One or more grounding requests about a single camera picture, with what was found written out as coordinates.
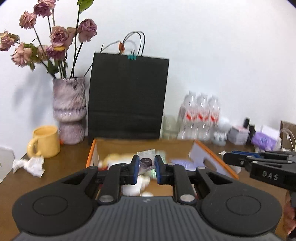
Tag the left water bottle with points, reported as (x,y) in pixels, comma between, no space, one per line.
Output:
(187,117)

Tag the small white purple box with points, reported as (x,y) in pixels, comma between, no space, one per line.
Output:
(238,135)

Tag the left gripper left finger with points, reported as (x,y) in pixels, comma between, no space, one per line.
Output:
(114,178)

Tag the yellow mug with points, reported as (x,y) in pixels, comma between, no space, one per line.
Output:
(45,142)

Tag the teal binder clip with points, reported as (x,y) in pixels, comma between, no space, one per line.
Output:
(132,55)

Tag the person right hand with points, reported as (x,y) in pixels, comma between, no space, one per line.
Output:
(288,215)

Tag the purple tissue pack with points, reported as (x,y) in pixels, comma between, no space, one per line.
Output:
(263,141)

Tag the crumpled white tissue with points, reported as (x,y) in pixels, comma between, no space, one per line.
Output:
(34,166)

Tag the dried pink roses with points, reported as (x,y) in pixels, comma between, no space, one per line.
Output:
(30,32)

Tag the right water bottle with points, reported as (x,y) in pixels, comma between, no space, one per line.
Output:
(214,114)

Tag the clear wrapper purple candy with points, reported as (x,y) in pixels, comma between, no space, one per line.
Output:
(146,161)

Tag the middle water bottle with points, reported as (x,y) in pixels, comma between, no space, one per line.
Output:
(203,117)

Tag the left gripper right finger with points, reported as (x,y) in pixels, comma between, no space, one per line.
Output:
(179,178)

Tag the white robot figurine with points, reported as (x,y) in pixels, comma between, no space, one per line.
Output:
(221,130)

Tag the clear glass cup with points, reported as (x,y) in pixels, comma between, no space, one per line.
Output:
(170,127)

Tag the pink marbled vase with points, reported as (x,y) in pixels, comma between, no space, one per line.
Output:
(69,109)

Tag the water bottle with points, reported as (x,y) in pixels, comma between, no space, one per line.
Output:
(187,117)
(214,114)
(203,117)

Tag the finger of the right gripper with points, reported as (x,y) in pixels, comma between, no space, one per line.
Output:
(256,155)
(237,160)

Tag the black paper bag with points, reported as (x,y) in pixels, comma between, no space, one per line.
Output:
(126,97)

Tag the brown corrugated cardboard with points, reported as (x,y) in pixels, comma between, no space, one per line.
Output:
(287,135)

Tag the black small bottle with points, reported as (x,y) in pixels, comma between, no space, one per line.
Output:
(251,129)

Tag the white blue pack in box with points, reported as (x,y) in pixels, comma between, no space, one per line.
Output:
(187,164)

